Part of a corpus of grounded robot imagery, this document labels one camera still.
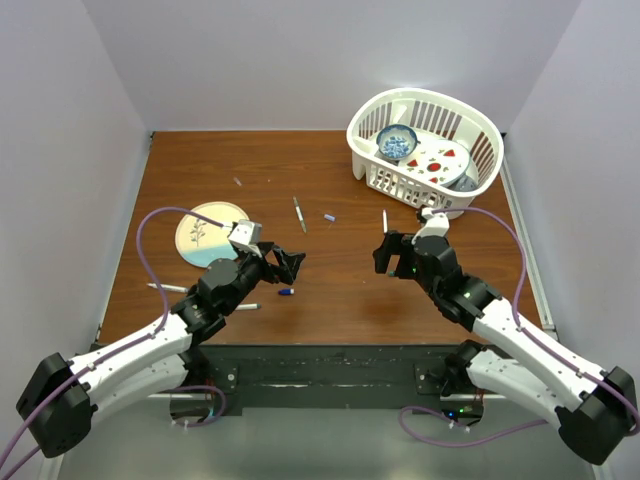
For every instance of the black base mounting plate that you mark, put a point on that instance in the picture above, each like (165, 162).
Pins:
(239, 377)

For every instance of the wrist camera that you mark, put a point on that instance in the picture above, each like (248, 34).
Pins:
(432, 223)
(245, 234)

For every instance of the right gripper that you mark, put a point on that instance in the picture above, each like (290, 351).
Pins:
(393, 244)

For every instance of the white plastic dish basket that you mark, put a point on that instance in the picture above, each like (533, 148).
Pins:
(432, 116)

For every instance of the blue patterned bowl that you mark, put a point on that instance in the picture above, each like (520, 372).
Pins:
(396, 142)

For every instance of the watermelon pattern plate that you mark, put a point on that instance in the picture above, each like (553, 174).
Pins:
(437, 161)

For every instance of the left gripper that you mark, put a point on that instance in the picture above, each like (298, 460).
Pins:
(286, 271)

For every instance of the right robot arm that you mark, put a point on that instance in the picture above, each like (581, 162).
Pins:
(592, 409)

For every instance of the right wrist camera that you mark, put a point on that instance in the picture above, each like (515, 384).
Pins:
(432, 223)

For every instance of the blue white marker pen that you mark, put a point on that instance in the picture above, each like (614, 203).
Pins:
(384, 221)

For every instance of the green pen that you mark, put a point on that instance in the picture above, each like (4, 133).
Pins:
(299, 215)

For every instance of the grey dish in basket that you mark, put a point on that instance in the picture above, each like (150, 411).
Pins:
(465, 183)

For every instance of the lilac tipped white marker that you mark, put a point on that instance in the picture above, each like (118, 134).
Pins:
(168, 288)

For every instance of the teal tipped white marker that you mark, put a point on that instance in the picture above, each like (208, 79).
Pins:
(248, 307)

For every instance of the round cream blue plate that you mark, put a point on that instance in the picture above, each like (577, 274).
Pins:
(200, 243)

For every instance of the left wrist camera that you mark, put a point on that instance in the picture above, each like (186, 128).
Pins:
(245, 234)

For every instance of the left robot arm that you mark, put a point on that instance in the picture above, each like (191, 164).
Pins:
(54, 406)

